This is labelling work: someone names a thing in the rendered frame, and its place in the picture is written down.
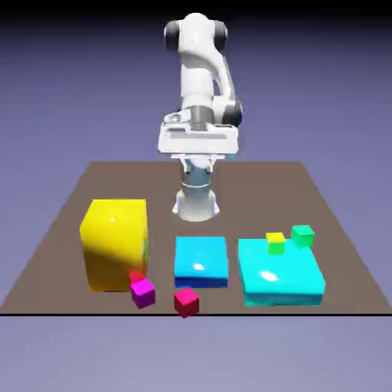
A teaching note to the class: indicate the small red cube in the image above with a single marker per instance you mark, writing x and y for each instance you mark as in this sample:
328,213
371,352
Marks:
186,302

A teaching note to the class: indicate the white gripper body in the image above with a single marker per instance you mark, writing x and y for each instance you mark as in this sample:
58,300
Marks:
199,144

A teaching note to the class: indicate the small yellow cube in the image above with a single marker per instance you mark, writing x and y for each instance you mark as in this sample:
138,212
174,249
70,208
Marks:
275,243

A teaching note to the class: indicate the large blue box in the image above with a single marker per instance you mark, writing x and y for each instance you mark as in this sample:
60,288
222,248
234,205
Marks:
200,257

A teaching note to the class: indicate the small green cube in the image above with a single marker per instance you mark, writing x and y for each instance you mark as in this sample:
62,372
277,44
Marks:
303,235

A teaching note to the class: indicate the large cyan box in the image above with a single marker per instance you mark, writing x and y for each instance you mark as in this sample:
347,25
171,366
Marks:
278,275

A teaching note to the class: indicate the small magenta cube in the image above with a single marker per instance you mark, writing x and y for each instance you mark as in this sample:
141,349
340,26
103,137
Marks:
142,292

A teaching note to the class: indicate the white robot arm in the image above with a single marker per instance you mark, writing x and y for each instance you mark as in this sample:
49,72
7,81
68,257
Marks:
196,76

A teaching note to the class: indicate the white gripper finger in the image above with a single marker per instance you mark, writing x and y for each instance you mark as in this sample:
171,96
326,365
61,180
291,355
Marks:
185,166
210,166

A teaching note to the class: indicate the large yellow box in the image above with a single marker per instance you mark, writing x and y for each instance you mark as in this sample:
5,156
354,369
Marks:
113,245

